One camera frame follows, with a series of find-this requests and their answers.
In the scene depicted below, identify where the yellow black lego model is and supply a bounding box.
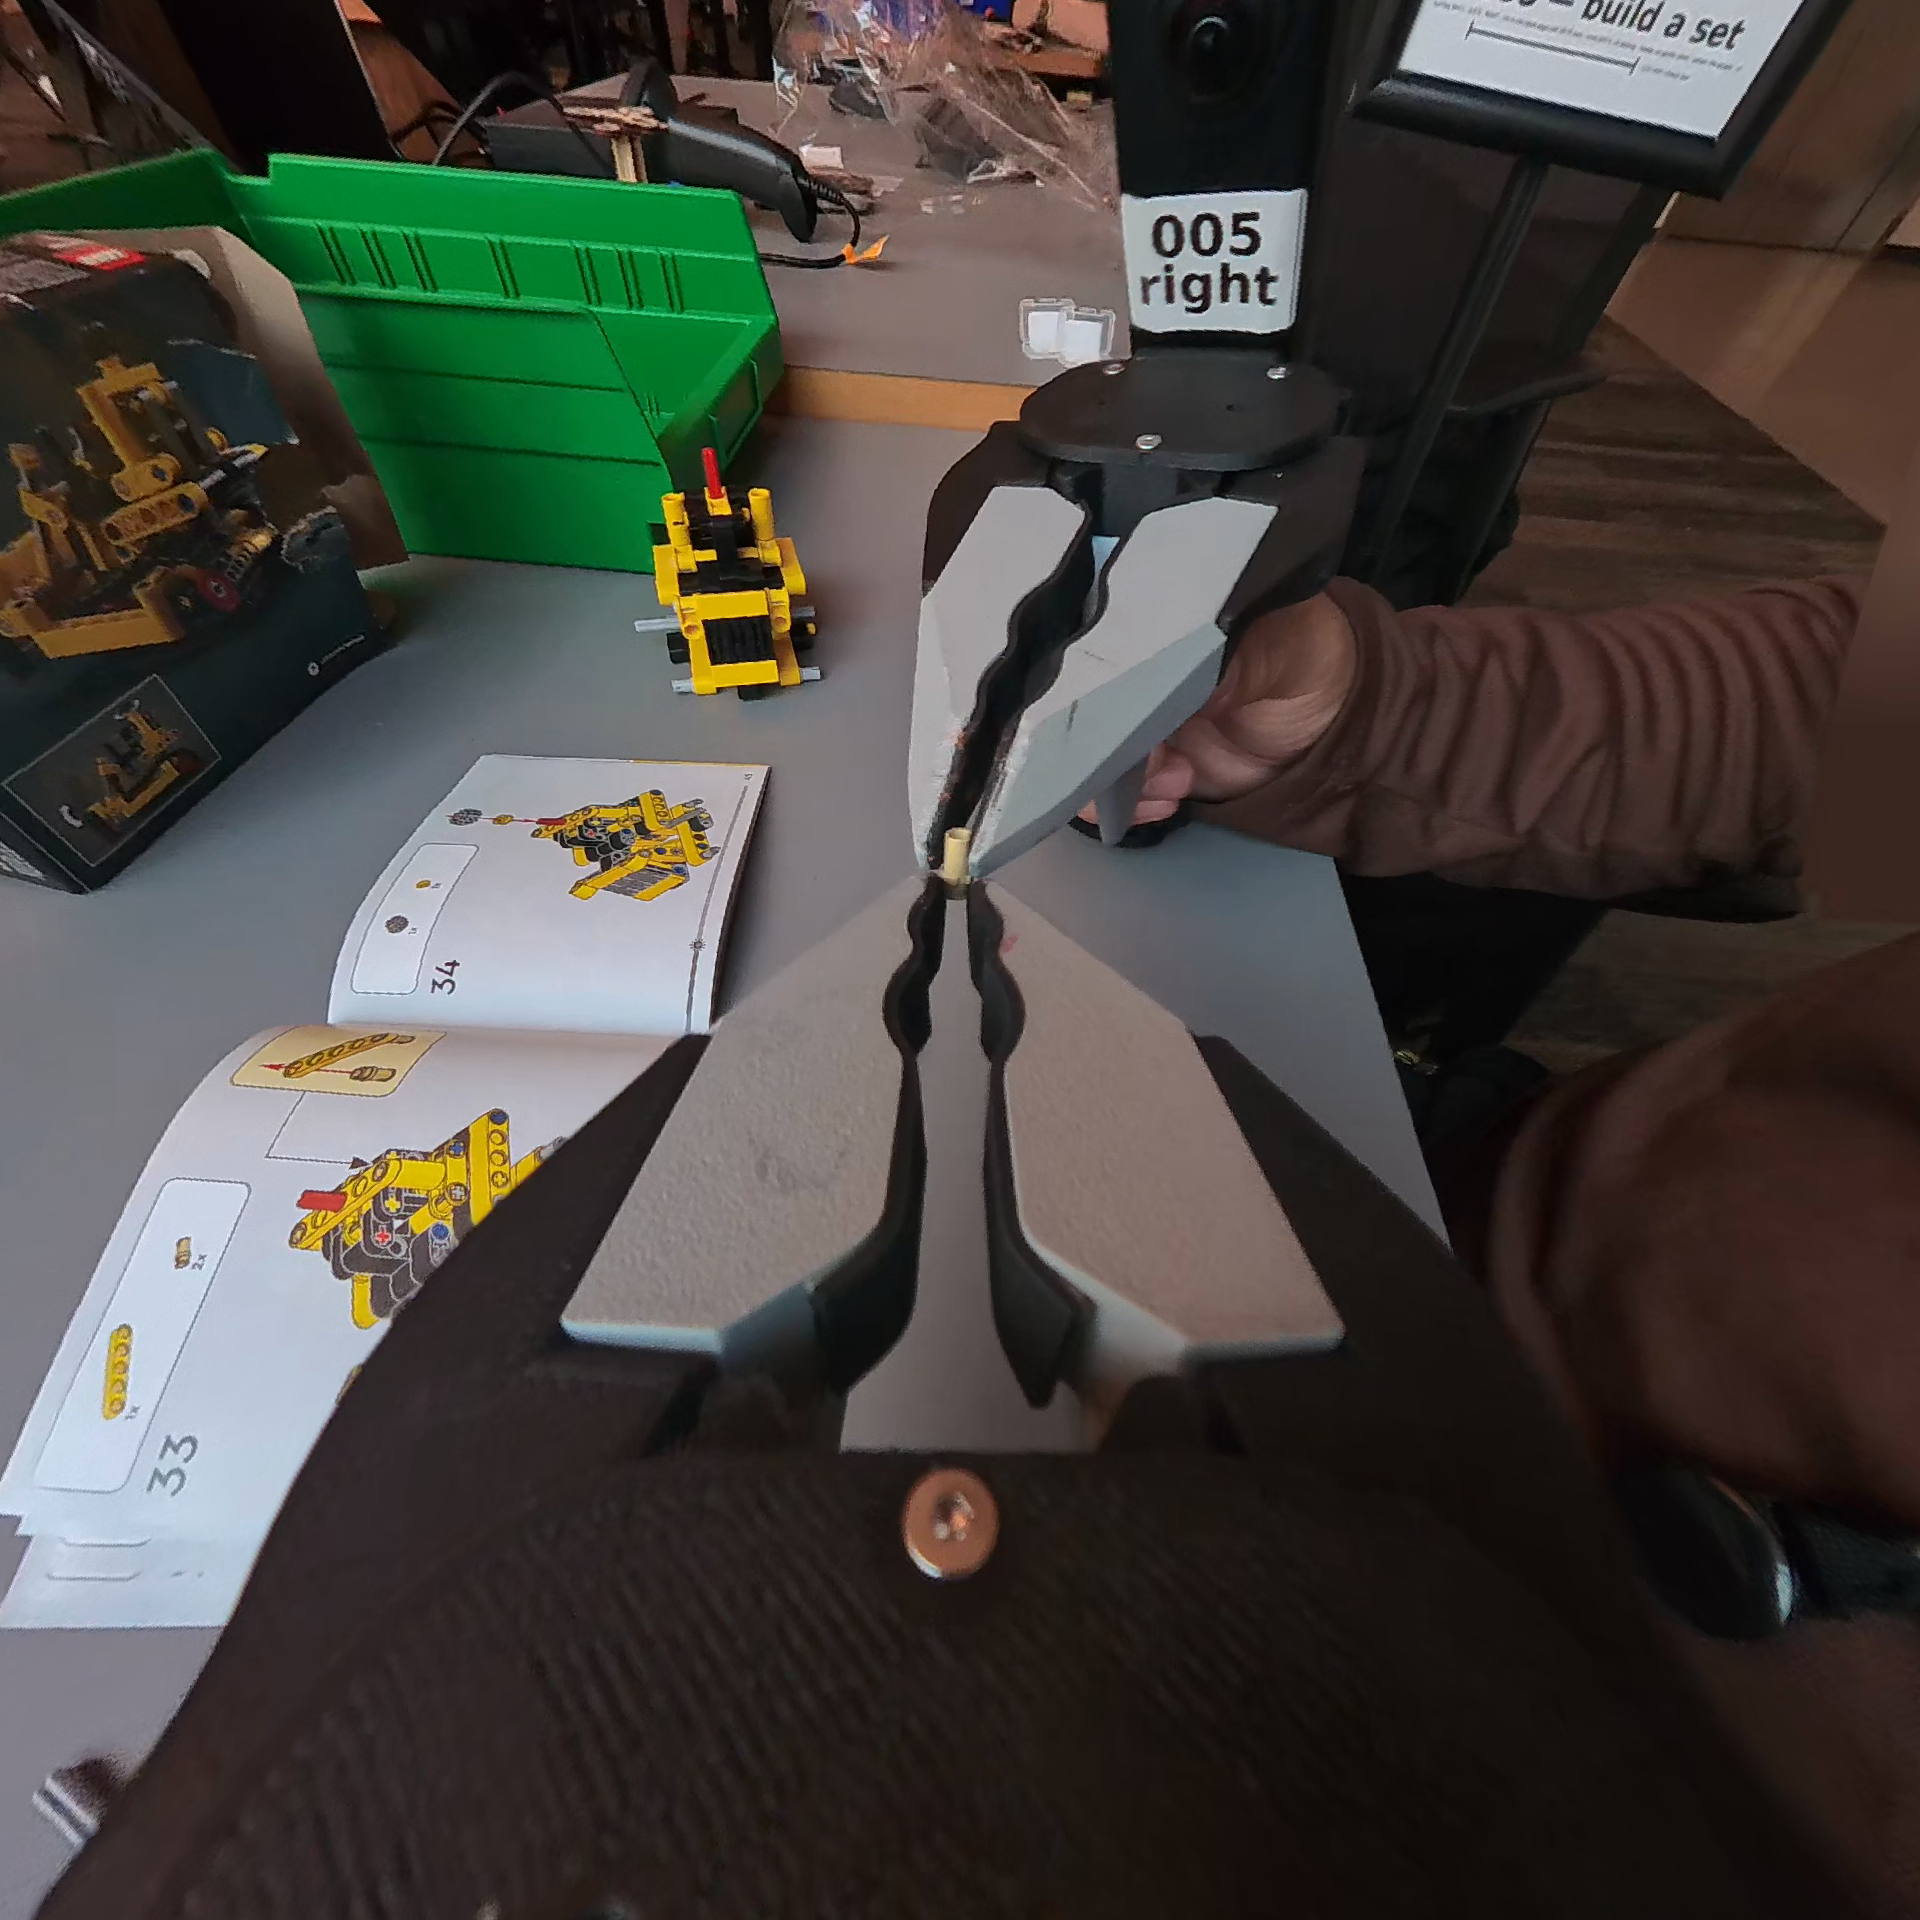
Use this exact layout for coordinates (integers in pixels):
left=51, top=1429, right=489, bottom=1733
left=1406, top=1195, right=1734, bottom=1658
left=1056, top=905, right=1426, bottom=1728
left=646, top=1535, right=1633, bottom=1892
left=634, top=445, right=828, bottom=709

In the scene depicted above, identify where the lego instruction booklet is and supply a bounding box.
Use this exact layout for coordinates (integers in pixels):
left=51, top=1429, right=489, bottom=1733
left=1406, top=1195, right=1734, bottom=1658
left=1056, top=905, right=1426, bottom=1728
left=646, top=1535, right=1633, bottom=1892
left=0, top=753, right=773, bottom=1632

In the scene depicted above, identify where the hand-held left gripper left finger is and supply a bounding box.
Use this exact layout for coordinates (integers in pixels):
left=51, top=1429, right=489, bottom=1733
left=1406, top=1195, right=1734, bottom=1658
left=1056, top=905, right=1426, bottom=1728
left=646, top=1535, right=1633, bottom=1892
left=558, top=876, right=943, bottom=1399

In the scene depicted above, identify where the green plastic bin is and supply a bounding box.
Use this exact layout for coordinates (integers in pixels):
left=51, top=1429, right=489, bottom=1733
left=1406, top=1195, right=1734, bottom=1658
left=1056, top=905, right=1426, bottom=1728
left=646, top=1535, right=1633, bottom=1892
left=0, top=146, right=785, bottom=577

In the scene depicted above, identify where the person's right forearm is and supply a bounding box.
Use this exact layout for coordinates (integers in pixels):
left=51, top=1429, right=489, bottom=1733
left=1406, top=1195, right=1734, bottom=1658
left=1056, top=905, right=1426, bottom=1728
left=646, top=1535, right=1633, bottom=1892
left=1244, top=577, right=1862, bottom=911

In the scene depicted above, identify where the person's right hand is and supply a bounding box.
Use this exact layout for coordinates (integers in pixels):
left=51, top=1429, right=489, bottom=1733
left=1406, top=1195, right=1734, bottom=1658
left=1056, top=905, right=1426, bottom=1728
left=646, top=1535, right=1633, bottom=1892
left=1134, top=583, right=1360, bottom=824

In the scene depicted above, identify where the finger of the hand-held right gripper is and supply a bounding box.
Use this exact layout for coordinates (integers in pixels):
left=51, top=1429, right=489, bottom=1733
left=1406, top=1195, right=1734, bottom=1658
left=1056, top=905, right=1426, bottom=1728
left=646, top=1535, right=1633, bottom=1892
left=905, top=480, right=1092, bottom=873
left=960, top=502, right=1280, bottom=882

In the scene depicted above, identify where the crumpled clear plastic wrap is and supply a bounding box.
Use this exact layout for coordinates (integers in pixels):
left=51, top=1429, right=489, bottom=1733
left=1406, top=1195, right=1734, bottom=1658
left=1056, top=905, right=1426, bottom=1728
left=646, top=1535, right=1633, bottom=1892
left=772, top=0, right=1120, bottom=205

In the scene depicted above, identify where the dark lego set box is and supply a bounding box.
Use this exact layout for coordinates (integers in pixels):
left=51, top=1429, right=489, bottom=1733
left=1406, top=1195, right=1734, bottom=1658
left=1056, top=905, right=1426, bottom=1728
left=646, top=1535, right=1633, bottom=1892
left=0, top=224, right=409, bottom=899

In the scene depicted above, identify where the black barcode scanner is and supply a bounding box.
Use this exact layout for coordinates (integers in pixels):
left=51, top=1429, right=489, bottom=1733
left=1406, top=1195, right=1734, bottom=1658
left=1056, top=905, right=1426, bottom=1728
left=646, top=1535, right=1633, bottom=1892
left=479, top=57, right=863, bottom=246

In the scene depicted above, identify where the black wrist strap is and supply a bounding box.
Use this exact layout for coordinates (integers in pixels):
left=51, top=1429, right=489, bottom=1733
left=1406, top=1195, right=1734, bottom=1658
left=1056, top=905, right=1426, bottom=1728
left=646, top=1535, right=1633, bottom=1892
left=1620, top=1463, right=1920, bottom=1644

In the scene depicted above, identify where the person's left forearm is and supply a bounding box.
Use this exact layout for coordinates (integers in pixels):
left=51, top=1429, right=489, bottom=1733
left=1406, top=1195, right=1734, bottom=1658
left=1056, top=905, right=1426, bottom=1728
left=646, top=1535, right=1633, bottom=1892
left=1476, top=931, right=1920, bottom=1920

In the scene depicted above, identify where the black framed sign on stand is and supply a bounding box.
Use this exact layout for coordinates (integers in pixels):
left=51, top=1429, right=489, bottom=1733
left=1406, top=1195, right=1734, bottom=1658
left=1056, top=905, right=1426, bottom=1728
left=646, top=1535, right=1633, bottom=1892
left=1333, top=0, right=1862, bottom=603

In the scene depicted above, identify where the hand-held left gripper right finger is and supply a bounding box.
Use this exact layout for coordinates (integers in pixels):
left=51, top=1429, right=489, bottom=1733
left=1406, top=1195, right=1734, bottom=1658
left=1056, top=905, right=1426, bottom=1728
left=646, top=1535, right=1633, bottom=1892
left=964, top=882, right=1347, bottom=1412

